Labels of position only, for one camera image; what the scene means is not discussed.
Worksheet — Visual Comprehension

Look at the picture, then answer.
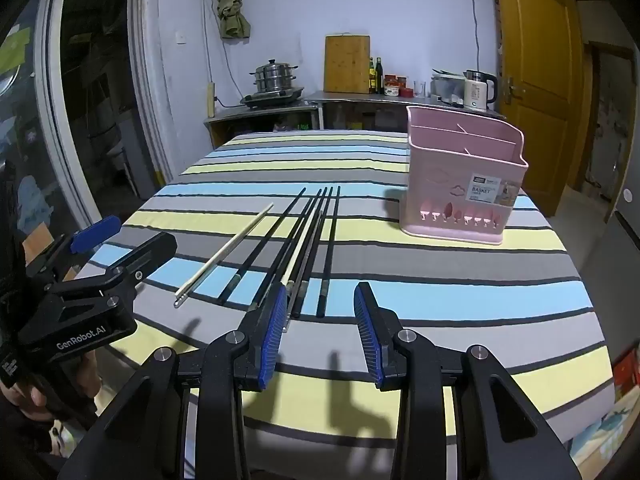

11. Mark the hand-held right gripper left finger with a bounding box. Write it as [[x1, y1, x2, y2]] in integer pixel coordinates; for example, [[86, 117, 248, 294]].
[[57, 282, 290, 480]]

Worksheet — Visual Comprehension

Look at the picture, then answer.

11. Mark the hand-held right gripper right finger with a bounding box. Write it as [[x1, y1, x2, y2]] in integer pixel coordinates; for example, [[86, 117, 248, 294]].
[[353, 281, 583, 480]]

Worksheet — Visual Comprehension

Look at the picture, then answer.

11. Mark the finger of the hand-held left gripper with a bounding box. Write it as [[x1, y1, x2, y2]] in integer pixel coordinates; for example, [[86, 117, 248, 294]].
[[45, 231, 178, 307], [25, 215, 121, 281]]

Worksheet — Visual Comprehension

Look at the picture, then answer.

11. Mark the row of chopsticks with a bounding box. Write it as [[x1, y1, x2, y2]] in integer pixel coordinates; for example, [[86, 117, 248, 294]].
[[174, 203, 275, 309]]

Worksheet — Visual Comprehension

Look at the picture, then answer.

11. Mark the white chopstick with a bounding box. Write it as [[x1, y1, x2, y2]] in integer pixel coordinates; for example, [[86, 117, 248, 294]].
[[281, 202, 321, 333]]

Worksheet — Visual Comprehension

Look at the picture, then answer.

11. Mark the black chopstick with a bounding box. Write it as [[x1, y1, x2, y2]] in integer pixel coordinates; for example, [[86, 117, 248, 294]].
[[257, 189, 322, 308], [217, 187, 307, 306], [316, 186, 342, 318], [290, 187, 328, 318], [297, 186, 334, 313]]

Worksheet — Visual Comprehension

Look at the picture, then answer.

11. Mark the pink plastic utensil basket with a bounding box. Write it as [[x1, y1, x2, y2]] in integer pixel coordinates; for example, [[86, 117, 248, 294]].
[[398, 105, 530, 247]]

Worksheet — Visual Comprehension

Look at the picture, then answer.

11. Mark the person's left hand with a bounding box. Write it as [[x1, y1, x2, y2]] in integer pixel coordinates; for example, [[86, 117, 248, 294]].
[[0, 380, 57, 423]]

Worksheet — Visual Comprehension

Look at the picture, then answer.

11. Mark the striped tablecloth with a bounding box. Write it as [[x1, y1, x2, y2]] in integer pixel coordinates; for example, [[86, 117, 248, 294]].
[[67, 129, 617, 480]]

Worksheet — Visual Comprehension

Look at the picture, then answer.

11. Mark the glass sliding door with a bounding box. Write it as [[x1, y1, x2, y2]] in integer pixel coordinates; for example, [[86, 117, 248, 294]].
[[0, 0, 176, 281]]

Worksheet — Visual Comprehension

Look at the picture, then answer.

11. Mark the black induction cooker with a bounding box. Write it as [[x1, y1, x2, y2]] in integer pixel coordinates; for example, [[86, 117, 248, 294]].
[[240, 87, 306, 108]]

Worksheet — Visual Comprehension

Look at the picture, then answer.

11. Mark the stainless steel steamer pot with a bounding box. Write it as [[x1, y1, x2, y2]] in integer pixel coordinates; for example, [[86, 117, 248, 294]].
[[251, 58, 300, 95]]

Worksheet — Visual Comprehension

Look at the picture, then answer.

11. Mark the steel kitchen counter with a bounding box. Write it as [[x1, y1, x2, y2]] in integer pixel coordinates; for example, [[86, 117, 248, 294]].
[[202, 91, 506, 151]]

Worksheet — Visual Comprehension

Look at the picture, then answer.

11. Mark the colourful cardboard box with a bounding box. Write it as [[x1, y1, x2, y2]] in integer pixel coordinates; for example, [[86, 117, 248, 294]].
[[570, 342, 640, 471]]

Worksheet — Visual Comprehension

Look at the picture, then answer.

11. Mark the white electric kettle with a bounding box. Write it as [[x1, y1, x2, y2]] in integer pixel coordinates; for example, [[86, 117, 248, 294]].
[[462, 70, 498, 112]]

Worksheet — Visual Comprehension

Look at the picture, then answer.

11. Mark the wooden cutting board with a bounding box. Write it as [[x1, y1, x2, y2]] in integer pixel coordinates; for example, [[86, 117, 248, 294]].
[[323, 34, 372, 94]]

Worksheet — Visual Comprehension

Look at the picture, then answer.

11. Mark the yellow wooden door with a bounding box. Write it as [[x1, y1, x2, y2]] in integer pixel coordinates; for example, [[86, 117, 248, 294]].
[[492, 0, 583, 218]]

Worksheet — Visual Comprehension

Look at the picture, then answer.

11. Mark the black wall cable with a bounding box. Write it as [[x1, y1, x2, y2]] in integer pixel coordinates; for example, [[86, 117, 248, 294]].
[[464, 0, 485, 71]]

